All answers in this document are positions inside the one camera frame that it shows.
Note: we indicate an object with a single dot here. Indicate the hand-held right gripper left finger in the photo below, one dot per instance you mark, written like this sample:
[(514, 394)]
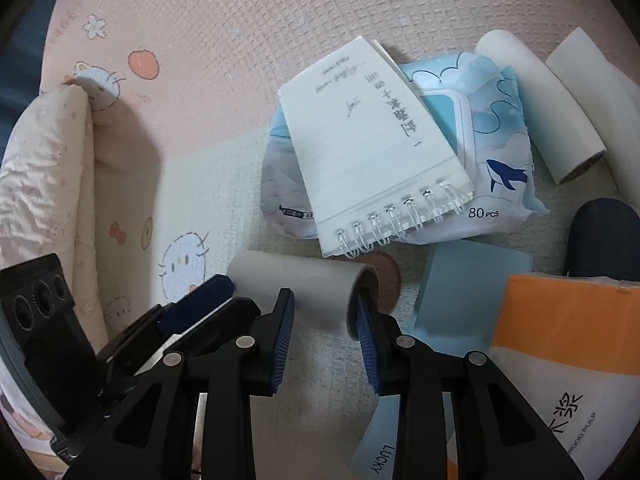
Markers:
[(281, 342)]

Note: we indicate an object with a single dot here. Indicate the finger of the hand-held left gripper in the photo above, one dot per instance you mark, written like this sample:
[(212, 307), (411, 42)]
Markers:
[(200, 297), (235, 312)]

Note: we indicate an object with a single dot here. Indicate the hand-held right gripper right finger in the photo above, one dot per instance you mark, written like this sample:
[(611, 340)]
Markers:
[(368, 342)]

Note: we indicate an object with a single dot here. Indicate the white paper roll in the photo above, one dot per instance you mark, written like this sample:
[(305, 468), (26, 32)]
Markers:
[(305, 292), (597, 100), (537, 110)]

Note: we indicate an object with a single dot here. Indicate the orange white tissue pack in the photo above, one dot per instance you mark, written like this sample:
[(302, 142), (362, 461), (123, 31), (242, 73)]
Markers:
[(565, 360)]

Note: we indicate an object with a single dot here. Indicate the dark blue fabric pouch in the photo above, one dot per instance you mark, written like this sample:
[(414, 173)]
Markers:
[(600, 240)]

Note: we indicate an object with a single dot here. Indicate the light blue booklet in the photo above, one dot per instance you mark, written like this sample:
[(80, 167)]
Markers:
[(465, 295)]

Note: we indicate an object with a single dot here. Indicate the white floral cushion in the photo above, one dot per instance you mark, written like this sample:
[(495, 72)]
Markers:
[(45, 175)]

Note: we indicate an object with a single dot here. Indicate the white spiral notebook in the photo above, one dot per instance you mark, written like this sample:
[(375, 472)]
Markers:
[(370, 160)]

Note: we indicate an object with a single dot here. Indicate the pink cartoon printed mat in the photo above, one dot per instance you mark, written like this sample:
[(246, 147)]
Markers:
[(210, 85)]

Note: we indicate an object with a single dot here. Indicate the blue white wet wipes pack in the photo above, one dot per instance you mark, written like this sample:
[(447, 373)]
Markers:
[(495, 125)]

